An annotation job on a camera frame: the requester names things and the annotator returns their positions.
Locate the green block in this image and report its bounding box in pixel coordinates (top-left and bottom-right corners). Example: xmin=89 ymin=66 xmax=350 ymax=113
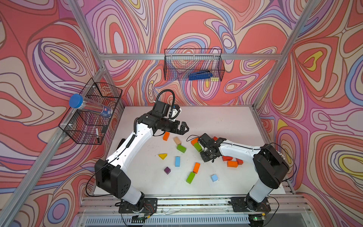
xmin=186 ymin=172 xmax=196 ymax=184
xmin=193 ymin=142 xmax=203 ymax=152
xmin=177 ymin=144 xmax=187 ymax=153

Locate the light blue cube block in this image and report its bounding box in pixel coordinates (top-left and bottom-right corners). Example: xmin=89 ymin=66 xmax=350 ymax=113
xmin=211 ymin=174 xmax=219 ymax=182

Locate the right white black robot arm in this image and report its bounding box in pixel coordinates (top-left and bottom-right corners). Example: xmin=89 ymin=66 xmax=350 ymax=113
xmin=198 ymin=133 xmax=290 ymax=211

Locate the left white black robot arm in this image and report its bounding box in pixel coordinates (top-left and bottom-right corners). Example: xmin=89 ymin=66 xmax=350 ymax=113
xmin=95 ymin=89 xmax=189 ymax=205

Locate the natural wood block lower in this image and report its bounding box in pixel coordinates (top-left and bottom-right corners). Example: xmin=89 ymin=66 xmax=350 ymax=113
xmin=174 ymin=137 xmax=182 ymax=146

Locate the yellow triangle block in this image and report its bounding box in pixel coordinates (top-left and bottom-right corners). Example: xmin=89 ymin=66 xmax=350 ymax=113
xmin=158 ymin=153 xmax=167 ymax=160

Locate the green block bottom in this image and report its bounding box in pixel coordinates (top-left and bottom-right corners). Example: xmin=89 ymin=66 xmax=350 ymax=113
xmin=186 ymin=172 xmax=196 ymax=184

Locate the light blue long block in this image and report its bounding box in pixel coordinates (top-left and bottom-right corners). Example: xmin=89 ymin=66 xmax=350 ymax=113
xmin=175 ymin=157 xmax=181 ymax=167

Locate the purple cube block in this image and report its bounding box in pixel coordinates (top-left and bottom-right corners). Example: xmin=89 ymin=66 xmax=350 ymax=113
xmin=164 ymin=167 xmax=171 ymax=175

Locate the black stapler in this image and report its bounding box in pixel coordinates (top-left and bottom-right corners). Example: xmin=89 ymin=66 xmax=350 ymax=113
xmin=117 ymin=138 xmax=126 ymax=149

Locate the blue black tool in basket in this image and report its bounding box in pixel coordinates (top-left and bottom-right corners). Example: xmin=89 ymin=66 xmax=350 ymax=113
xmin=188 ymin=70 xmax=213 ymax=80

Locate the white marker in basket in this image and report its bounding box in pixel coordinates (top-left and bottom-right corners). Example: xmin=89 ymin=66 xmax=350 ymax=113
xmin=95 ymin=128 xmax=100 ymax=144

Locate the clear bottle blue cap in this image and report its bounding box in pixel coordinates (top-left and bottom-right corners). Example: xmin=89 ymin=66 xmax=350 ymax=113
xmin=69 ymin=94 xmax=112 ymax=118

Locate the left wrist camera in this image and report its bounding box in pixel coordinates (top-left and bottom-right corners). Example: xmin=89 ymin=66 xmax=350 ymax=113
xmin=171 ymin=104 xmax=181 ymax=118

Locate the back black wire basket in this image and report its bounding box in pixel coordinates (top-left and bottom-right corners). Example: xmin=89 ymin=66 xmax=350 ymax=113
xmin=164 ymin=47 xmax=225 ymax=81

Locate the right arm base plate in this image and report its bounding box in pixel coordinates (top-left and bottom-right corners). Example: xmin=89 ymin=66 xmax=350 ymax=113
xmin=228 ymin=196 xmax=271 ymax=213

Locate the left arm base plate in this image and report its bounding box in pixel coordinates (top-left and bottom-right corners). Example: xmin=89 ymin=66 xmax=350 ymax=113
xmin=115 ymin=198 xmax=158 ymax=215

